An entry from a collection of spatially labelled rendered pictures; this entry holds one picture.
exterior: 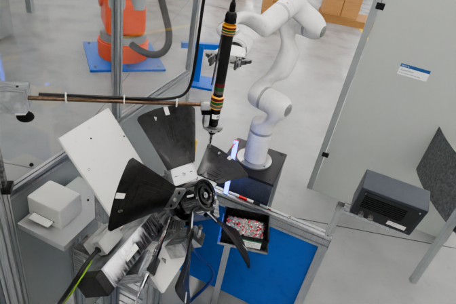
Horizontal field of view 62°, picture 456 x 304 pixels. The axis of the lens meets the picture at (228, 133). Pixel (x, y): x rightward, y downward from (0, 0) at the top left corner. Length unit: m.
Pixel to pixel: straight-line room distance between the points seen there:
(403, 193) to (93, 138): 1.22
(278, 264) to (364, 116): 1.48
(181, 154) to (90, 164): 0.32
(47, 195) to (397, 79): 2.38
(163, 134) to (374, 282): 2.10
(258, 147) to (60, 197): 0.95
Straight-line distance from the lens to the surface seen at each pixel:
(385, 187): 1.68
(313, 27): 1.77
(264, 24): 1.56
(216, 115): 1.28
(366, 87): 3.05
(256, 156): 1.99
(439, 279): 3.38
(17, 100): 1.25
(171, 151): 1.40
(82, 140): 1.43
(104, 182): 1.44
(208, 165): 1.57
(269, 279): 2.25
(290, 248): 2.04
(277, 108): 1.80
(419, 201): 1.70
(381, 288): 3.05
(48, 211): 1.72
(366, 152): 3.28
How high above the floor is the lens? 2.14
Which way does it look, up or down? 32 degrees down
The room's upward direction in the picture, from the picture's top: 11 degrees clockwise
